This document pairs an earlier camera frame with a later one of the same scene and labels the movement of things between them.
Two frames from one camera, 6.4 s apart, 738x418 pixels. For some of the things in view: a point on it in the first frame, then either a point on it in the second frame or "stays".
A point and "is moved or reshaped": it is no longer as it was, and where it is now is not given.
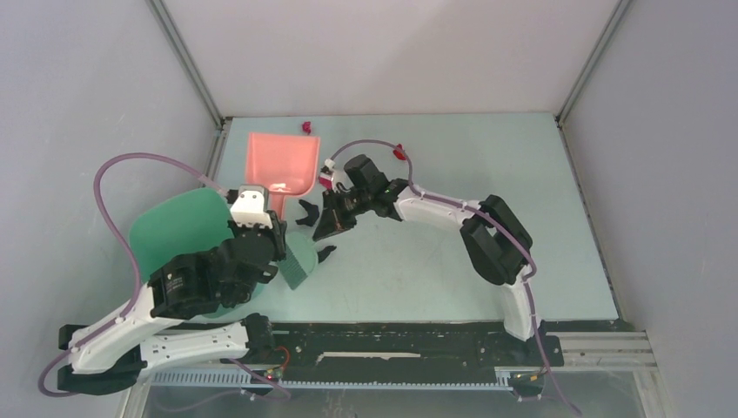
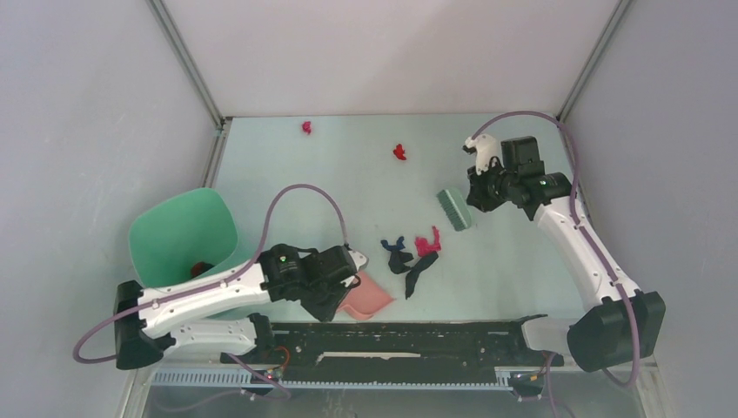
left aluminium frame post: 189,60 stays
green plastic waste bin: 195,222 stays
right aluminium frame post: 619,11 stays
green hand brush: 300,259 is moved or reshaped
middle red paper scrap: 399,152 stays
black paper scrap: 312,211 -> 397,261
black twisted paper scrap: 325,252 is moved or reshaped
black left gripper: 278,227 -> 325,313
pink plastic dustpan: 286,164 -> 365,300
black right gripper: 334,219 -> 476,195
